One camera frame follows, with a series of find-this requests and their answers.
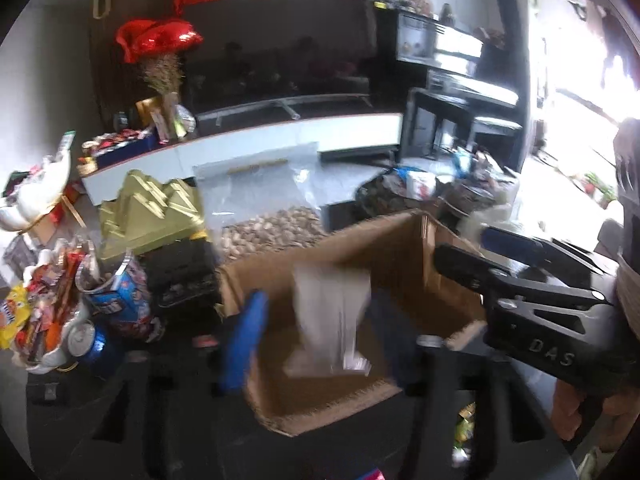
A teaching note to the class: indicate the white translucent snack packet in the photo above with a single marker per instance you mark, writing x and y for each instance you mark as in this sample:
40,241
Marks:
329,305

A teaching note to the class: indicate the patterned bowl of snacks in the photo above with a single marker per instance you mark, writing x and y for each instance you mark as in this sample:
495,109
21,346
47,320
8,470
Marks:
386,194

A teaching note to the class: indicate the bag of pistachios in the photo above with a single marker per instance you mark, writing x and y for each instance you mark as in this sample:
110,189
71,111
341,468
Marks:
267,202

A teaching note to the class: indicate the white tiered snack tray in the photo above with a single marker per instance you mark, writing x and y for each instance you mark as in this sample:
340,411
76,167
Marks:
45,264

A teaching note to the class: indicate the blue drink can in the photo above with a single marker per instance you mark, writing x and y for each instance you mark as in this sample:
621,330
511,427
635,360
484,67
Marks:
87,343

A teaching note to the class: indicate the black upright piano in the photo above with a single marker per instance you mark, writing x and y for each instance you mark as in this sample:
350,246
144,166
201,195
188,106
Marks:
413,50

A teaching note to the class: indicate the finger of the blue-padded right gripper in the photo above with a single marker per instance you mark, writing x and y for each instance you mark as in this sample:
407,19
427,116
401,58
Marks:
489,279
554,258

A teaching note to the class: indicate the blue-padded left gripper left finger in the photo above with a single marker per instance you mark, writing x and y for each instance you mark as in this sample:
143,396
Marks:
230,361

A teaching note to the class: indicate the dried flower vase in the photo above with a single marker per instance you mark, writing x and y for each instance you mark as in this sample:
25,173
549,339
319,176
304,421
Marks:
164,75

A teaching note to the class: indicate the black piano bench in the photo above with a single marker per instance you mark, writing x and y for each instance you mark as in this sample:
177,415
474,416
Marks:
499,138

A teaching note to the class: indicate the white tv cabinet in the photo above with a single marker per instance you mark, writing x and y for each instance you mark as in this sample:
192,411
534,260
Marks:
333,135

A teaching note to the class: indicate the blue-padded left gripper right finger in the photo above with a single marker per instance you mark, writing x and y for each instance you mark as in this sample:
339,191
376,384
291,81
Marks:
416,362

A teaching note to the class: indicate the large black television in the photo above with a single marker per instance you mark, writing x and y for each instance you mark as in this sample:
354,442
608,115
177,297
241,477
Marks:
262,50

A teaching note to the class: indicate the blue m&m snack tub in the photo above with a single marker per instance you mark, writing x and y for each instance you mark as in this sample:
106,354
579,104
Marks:
119,293

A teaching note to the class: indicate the gold pyramid-shaped box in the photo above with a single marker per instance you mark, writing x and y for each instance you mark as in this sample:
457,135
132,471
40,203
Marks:
148,214

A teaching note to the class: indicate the black tea tin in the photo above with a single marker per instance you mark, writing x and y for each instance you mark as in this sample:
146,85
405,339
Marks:
181,272

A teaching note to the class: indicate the yellow snack bag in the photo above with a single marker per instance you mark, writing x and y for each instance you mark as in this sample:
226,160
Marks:
14,313

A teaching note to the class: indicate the blue snack gift box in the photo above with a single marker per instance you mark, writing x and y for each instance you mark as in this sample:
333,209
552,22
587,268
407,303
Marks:
110,149

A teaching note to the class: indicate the person's right hand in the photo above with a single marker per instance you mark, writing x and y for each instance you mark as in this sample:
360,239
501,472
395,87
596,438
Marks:
573,412

